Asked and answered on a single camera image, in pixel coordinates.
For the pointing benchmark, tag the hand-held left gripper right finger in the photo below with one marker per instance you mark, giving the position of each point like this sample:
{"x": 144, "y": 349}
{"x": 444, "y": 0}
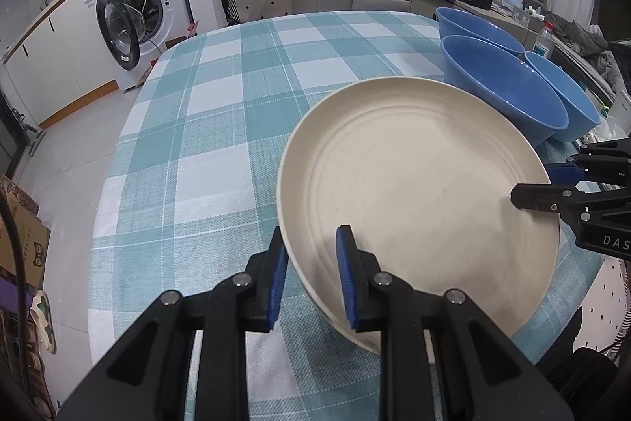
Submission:
{"x": 347, "y": 283}

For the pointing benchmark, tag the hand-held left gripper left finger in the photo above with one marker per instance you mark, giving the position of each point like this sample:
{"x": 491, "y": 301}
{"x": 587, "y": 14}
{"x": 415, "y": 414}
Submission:
{"x": 278, "y": 283}

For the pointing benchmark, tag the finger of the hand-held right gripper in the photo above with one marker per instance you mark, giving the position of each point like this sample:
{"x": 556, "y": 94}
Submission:
{"x": 542, "y": 198}
{"x": 564, "y": 173}

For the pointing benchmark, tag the blue bowl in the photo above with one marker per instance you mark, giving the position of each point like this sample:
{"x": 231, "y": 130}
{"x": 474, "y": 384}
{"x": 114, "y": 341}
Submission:
{"x": 567, "y": 100}
{"x": 478, "y": 29}
{"x": 503, "y": 85}

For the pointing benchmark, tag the beige plate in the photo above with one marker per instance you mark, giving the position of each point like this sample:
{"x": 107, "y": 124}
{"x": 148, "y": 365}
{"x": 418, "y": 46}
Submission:
{"x": 419, "y": 204}

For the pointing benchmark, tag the white dotted rug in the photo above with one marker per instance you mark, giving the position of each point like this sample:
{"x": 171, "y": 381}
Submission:
{"x": 606, "y": 293}

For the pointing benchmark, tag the clear water bottle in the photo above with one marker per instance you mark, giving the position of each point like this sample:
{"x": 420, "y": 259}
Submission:
{"x": 544, "y": 39}

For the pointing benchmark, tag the person's dark clothing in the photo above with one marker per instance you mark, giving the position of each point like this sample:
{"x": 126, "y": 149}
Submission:
{"x": 577, "y": 366}

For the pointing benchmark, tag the teal checked tablecloth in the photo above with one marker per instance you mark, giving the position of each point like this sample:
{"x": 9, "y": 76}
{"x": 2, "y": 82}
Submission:
{"x": 207, "y": 130}

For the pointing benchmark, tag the green white slipper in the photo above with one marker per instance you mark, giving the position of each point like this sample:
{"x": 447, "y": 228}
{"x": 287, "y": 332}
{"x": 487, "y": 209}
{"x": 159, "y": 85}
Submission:
{"x": 42, "y": 317}

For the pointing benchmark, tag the brown cardboard box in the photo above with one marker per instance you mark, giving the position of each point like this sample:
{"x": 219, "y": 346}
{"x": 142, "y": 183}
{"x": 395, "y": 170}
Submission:
{"x": 24, "y": 243}

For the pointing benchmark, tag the white base cabinet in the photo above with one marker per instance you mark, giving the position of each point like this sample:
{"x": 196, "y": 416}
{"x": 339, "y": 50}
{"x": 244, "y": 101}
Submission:
{"x": 59, "y": 56}

